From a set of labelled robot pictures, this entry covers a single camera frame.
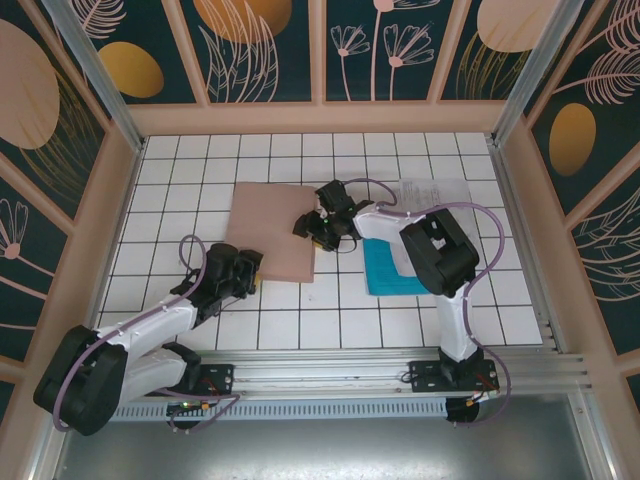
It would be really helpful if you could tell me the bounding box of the brown cardboard folder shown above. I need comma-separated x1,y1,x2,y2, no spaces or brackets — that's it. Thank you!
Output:
223,181,321,285

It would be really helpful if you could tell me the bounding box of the white printed drawing sheet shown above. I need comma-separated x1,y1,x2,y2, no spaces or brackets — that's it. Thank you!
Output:
397,176,472,221

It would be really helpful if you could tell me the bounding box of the small green-lit circuit board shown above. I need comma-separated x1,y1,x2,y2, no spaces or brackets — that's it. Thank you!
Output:
167,399,211,416

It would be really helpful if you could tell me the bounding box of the grey sheet metal plate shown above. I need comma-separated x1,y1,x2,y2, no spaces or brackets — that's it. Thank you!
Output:
54,392,596,480

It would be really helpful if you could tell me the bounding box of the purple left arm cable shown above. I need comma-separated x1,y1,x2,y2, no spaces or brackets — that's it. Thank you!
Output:
52,233,245,435

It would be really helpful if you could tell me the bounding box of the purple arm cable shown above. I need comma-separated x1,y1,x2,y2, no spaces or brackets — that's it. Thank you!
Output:
52,233,245,435
343,177,512,427

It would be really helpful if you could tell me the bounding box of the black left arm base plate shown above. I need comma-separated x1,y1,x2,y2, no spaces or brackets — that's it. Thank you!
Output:
197,363,236,396

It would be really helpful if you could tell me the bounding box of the aluminium mounting rail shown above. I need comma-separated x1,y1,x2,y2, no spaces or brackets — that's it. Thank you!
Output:
117,349,594,401

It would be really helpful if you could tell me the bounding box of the grey slotted cable duct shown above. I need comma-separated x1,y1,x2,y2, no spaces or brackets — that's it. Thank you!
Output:
112,398,449,421

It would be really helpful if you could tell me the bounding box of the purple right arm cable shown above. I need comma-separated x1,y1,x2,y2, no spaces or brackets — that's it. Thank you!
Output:
343,177,512,427

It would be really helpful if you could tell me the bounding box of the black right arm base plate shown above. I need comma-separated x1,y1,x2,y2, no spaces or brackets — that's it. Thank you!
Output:
408,358,501,396

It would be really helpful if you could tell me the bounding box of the aluminium side rail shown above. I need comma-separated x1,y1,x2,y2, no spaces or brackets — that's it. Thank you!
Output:
487,134,569,356

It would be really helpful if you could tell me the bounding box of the aluminium frame post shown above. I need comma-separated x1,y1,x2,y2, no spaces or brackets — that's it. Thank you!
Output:
489,0,594,146
42,0,146,154

